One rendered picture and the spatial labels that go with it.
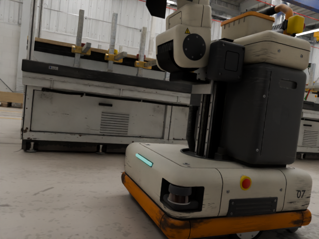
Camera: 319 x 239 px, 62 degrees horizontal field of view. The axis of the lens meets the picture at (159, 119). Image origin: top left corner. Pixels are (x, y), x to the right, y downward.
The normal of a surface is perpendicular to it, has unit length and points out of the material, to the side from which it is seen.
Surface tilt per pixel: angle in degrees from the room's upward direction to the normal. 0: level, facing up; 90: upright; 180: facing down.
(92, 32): 90
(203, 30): 90
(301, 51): 90
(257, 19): 92
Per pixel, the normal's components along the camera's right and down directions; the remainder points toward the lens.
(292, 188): 0.39, 0.09
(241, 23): -0.92, -0.04
